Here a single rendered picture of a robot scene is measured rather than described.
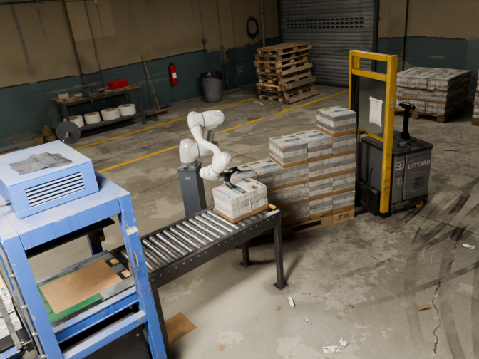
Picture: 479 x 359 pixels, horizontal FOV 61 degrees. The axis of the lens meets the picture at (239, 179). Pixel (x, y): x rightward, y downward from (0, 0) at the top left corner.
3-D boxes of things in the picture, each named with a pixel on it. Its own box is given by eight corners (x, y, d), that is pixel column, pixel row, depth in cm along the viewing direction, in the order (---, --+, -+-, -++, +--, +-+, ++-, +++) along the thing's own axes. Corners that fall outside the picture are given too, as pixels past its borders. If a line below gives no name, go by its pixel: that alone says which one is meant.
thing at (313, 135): (292, 134, 460) (292, 133, 459) (314, 129, 467) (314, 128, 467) (308, 143, 427) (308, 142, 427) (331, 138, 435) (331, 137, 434)
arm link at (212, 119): (194, 145, 424) (214, 142, 429) (198, 159, 419) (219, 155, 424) (199, 108, 352) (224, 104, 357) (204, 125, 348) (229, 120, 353)
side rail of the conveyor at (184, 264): (276, 220, 362) (276, 209, 357) (281, 222, 358) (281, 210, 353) (141, 292, 288) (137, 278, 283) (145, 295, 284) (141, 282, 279)
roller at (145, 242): (147, 242, 335) (145, 237, 333) (176, 266, 301) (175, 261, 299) (141, 245, 333) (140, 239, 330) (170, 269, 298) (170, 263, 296)
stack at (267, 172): (229, 232, 482) (221, 167, 448) (317, 210, 511) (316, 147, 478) (239, 248, 448) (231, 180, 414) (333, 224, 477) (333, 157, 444)
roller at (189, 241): (174, 230, 350) (172, 225, 348) (205, 251, 315) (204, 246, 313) (168, 232, 347) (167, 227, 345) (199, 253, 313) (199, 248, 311)
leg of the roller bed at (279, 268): (281, 282, 390) (276, 220, 362) (285, 285, 385) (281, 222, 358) (276, 285, 387) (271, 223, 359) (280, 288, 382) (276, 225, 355)
